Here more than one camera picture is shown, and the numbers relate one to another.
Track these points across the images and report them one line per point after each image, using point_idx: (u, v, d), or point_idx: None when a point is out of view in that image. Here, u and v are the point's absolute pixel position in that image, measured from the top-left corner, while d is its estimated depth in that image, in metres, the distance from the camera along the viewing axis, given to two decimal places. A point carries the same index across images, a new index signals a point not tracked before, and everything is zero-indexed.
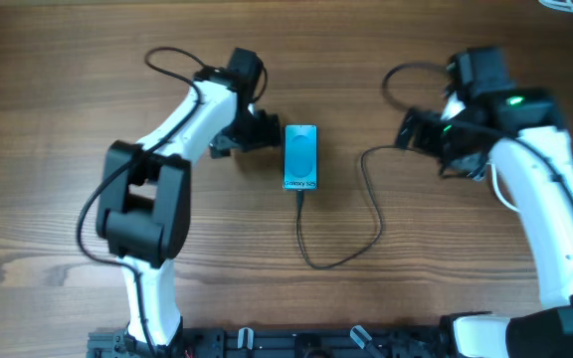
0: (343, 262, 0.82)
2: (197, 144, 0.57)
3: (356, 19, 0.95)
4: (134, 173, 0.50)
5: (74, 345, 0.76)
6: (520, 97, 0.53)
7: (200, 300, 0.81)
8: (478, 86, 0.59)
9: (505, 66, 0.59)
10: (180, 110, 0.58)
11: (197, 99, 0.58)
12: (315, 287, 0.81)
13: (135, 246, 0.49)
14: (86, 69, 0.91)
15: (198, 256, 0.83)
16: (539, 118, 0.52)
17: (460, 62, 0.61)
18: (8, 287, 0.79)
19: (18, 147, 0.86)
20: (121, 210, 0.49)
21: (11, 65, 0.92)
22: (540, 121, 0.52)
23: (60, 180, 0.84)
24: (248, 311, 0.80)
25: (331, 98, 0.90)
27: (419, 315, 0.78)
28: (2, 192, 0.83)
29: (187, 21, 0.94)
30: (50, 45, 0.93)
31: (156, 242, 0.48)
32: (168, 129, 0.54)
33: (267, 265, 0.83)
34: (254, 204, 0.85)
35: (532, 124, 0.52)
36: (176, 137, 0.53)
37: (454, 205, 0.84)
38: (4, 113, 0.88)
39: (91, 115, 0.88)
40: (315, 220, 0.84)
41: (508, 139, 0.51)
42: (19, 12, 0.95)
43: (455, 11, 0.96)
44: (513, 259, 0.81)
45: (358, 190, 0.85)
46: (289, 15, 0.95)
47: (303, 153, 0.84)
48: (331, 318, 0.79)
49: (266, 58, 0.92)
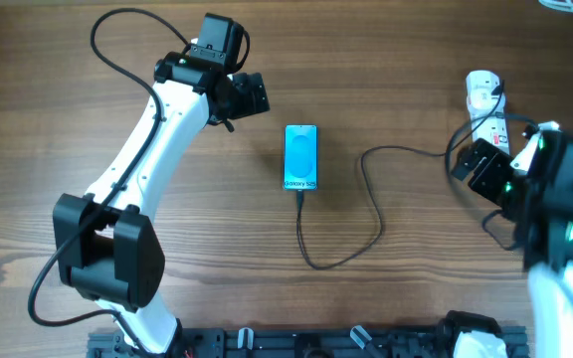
0: (343, 262, 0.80)
2: (165, 168, 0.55)
3: (355, 20, 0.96)
4: (90, 230, 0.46)
5: (73, 345, 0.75)
6: None
7: (199, 300, 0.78)
8: (550, 188, 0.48)
9: None
10: (141, 129, 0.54)
11: (157, 116, 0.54)
12: (315, 288, 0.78)
13: (104, 298, 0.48)
14: (88, 70, 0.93)
15: (198, 256, 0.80)
16: None
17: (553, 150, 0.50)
18: (7, 287, 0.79)
19: (22, 149, 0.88)
20: (83, 267, 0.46)
21: (16, 70, 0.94)
22: None
23: (60, 180, 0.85)
24: (247, 311, 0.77)
25: (330, 98, 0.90)
27: (419, 316, 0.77)
28: (3, 193, 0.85)
29: (190, 21, 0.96)
30: (54, 48, 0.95)
31: (124, 296, 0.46)
32: (123, 167, 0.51)
33: (267, 265, 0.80)
34: (253, 203, 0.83)
35: None
36: (133, 175, 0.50)
37: (454, 204, 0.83)
38: (7, 114, 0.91)
39: (91, 115, 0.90)
40: (315, 220, 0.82)
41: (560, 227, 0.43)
42: (24, 16, 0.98)
43: (453, 12, 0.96)
44: (513, 259, 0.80)
45: (359, 189, 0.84)
46: (288, 19, 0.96)
47: (303, 153, 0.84)
48: (331, 318, 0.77)
49: (266, 60, 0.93)
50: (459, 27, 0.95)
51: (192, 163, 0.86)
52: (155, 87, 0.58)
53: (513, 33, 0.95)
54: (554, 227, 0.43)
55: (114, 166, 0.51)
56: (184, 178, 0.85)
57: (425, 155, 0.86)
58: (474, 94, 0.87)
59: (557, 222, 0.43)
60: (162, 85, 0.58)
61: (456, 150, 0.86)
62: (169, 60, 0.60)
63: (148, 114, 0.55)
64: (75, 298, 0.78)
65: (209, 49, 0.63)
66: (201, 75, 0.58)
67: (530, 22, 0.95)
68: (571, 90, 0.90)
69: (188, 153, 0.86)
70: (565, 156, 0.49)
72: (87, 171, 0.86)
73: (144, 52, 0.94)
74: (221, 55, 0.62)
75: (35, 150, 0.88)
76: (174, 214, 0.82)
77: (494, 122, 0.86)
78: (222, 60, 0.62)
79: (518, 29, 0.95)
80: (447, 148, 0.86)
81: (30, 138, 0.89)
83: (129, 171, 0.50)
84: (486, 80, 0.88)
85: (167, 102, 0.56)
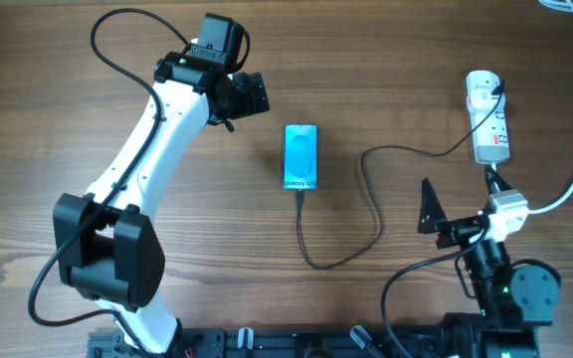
0: (343, 262, 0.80)
2: (165, 168, 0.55)
3: (355, 20, 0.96)
4: (90, 230, 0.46)
5: (72, 345, 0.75)
6: (509, 351, 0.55)
7: (199, 300, 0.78)
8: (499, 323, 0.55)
9: (540, 318, 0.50)
10: (141, 130, 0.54)
11: (157, 116, 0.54)
12: (315, 287, 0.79)
13: (104, 298, 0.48)
14: (88, 70, 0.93)
15: (198, 256, 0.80)
16: None
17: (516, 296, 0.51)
18: (7, 287, 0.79)
19: (22, 149, 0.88)
20: (83, 267, 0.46)
21: (16, 70, 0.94)
22: None
23: (60, 180, 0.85)
24: (247, 310, 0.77)
25: (330, 98, 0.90)
27: (419, 316, 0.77)
28: (4, 192, 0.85)
29: (190, 21, 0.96)
30: (54, 48, 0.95)
31: (124, 296, 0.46)
32: (123, 167, 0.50)
33: (267, 265, 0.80)
34: (253, 203, 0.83)
35: None
36: (133, 175, 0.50)
37: (454, 204, 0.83)
38: (7, 114, 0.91)
39: (91, 115, 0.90)
40: (315, 220, 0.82)
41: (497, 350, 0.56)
42: (24, 15, 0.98)
43: (454, 12, 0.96)
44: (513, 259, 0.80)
45: (359, 189, 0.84)
46: (288, 19, 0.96)
47: (304, 153, 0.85)
48: (331, 318, 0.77)
49: (266, 60, 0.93)
50: (459, 27, 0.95)
51: (192, 163, 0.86)
52: (155, 87, 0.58)
53: (513, 33, 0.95)
54: (492, 354, 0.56)
55: (114, 166, 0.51)
56: (184, 178, 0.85)
57: (425, 155, 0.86)
58: (474, 94, 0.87)
59: (494, 347, 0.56)
60: (162, 85, 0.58)
61: (456, 150, 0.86)
62: (169, 60, 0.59)
63: (148, 114, 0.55)
64: (75, 298, 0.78)
65: (209, 49, 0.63)
66: (201, 75, 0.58)
67: (531, 22, 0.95)
68: (571, 90, 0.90)
69: (188, 153, 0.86)
70: (526, 321, 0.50)
72: (87, 171, 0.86)
73: (144, 51, 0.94)
74: (221, 55, 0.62)
75: (35, 150, 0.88)
76: (174, 213, 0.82)
77: (494, 122, 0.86)
78: (222, 60, 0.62)
79: (519, 29, 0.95)
80: (447, 148, 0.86)
81: (30, 138, 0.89)
83: (129, 171, 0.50)
84: (486, 80, 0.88)
85: (167, 102, 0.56)
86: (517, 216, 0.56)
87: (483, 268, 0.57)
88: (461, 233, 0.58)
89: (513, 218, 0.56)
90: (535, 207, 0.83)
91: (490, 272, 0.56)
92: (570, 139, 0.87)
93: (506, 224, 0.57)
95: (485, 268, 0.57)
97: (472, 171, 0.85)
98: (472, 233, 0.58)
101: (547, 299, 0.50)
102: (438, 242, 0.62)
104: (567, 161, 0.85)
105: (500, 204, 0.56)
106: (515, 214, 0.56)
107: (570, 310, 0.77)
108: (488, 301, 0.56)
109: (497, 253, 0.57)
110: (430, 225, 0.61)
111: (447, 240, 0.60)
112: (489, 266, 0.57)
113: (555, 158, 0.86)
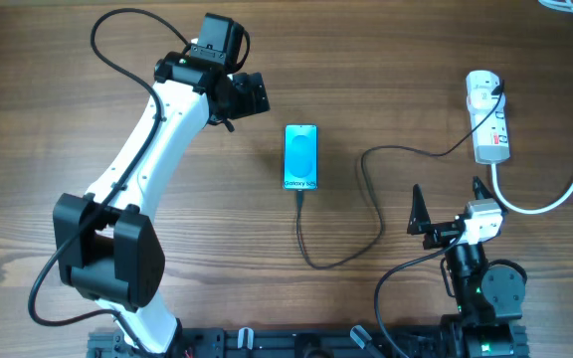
0: (343, 262, 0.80)
2: (165, 167, 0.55)
3: (355, 20, 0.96)
4: (89, 230, 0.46)
5: (72, 345, 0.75)
6: (488, 342, 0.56)
7: (199, 300, 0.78)
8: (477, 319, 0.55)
9: (509, 311, 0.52)
10: (141, 129, 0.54)
11: (157, 116, 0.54)
12: (315, 287, 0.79)
13: (104, 298, 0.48)
14: (88, 70, 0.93)
15: (198, 256, 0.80)
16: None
17: (487, 291, 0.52)
18: (7, 287, 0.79)
19: (22, 149, 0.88)
20: (83, 267, 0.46)
21: (16, 70, 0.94)
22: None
23: (60, 180, 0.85)
24: (247, 311, 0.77)
25: (330, 98, 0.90)
27: (419, 315, 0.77)
28: (3, 193, 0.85)
29: (190, 21, 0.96)
30: (54, 48, 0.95)
31: (124, 296, 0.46)
32: (123, 167, 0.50)
33: (267, 265, 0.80)
34: (253, 203, 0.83)
35: None
36: (133, 174, 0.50)
37: (453, 204, 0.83)
38: (6, 114, 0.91)
39: (91, 115, 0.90)
40: (315, 220, 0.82)
41: (477, 342, 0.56)
42: (24, 15, 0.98)
43: (454, 12, 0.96)
44: (513, 259, 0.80)
45: (358, 189, 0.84)
46: (288, 19, 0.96)
47: (303, 153, 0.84)
48: (331, 318, 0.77)
49: (266, 60, 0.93)
50: (459, 27, 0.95)
51: (192, 163, 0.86)
52: (155, 87, 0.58)
53: (513, 33, 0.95)
54: (474, 349, 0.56)
55: (114, 166, 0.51)
56: (184, 178, 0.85)
57: (425, 155, 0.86)
58: (474, 94, 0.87)
59: (475, 342, 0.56)
60: (162, 85, 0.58)
61: (456, 150, 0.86)
62: (169, 60, 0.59)
63: (148, 114, 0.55)
64: (75, 298, 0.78)
65: (209, 49, 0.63)
66: (201, 75, 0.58)
67: (531, 23, 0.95)
68: (571, 91, 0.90)
69: (187, 153, 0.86)
70: (497, 315, 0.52)
72: (86, 171, 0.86)
73: (144, 52, 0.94)
74: (221, 55, 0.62)
75: (35, 150, 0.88)
76: (174, 213, 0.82)
77: (494, 122, 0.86)
78: (222, 60, 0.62)
79: (519, 29, 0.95)
80: (447, 148, 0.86)
81: (29, 138, 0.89)
83: (129, 171, 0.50)
84: (486, 80, 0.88)
85: (166, 102, 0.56)
86: (491, 224, 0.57)
87: (463, 268, 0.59)
88: (443, 236, 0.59)
89: (487, 225, 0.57)
90: (534, 207, 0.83)
91: (469, 271, 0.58)
92: (570, 139, 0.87)
93: (480, 231, 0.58)
95: (465, 267, 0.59)
97: (471, 171, 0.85)
98: (452, 235, 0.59)
101: (515, 296, 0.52)
102: (424, 245, 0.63)
104: (567, 161, 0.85)
105: (477, 209, 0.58)
106: (490, 221, 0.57)
107: (569, 310, 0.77)
108: (468, 300, 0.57)
109: (477, 255, 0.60)
110: (415, 227, 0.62)
111: (430, 241, 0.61)
112: (469, 265, 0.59)
113: (555, 158, 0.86)
